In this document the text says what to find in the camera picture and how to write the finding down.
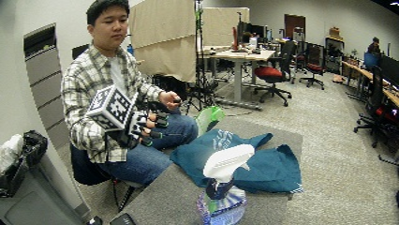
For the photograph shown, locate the green and white plastic object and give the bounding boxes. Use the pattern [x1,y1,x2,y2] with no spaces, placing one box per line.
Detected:
[195,105,228,136]

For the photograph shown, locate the white marker cube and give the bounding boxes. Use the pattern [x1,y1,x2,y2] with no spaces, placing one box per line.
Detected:
[86,84,137,132]

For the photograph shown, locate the black tripod stand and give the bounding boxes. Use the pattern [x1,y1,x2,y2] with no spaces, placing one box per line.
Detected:
[181,0,220,116]

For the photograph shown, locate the the person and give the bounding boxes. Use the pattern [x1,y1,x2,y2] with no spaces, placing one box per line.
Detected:
[60,0,200,186]

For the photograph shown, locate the large beige partition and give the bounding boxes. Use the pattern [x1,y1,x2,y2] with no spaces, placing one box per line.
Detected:
[129,0,197,83]

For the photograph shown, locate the dark blue chair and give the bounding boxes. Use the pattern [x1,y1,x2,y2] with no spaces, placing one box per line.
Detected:
[70,143,140,214]

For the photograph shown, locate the light wooden desk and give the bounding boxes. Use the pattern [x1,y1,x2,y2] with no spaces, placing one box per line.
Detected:
[203,46,277,111]

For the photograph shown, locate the red object on desk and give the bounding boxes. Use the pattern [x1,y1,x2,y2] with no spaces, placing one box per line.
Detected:
[231,25,241,52]

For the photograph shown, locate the red seat office chair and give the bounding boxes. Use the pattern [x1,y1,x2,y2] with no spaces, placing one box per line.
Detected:
[298,42,328,91]
[252,39,298,108]

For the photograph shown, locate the small beige partition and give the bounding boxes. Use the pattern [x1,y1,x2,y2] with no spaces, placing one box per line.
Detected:
[201,7,250,48]

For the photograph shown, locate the white trigger spray bottle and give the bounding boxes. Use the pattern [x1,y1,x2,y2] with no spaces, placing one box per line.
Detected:
[195,143,257,225]

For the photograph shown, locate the teal cloth bag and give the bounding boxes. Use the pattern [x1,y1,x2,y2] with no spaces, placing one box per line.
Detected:
[169,127,305,194]

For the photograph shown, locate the black computer monitor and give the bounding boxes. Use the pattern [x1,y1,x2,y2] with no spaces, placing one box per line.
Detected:
[236,21,269,45]

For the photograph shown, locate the black trash bag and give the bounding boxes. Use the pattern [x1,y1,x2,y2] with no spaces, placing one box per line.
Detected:
[0,129,51,199]

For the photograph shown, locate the black phone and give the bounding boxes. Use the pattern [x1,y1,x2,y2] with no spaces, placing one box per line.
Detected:
[109,213,137,225]

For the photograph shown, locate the white plastic bag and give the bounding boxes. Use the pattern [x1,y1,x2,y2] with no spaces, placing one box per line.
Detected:
[0,133,26,176]

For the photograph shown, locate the grey cabinet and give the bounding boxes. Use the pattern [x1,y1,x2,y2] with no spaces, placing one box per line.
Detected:
[0,156,87,225]

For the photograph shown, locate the brown door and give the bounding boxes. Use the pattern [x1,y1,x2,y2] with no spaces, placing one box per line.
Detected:
[284,13,308,41]

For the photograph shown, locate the black cabinet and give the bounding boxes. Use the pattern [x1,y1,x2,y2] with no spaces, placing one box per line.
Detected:
[325,37,346,76]

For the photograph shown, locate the cardboard box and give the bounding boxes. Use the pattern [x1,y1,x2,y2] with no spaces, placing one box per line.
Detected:
[329,26,344,39]

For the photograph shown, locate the long wooden desk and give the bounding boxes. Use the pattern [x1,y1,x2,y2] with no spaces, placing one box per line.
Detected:
[341,60,399,108]

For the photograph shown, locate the black office chair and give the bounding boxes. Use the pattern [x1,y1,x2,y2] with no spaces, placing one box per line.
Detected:
[353,65,399,149]

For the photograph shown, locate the blue screen monitor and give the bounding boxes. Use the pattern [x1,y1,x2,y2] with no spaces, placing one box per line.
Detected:
[364,51,381,71]

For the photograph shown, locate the large black monitor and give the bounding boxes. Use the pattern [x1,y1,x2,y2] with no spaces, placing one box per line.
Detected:
[377,53,399,89]

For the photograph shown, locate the grey wall panel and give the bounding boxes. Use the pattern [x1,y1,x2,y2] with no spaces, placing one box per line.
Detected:
[23,22,72,151]

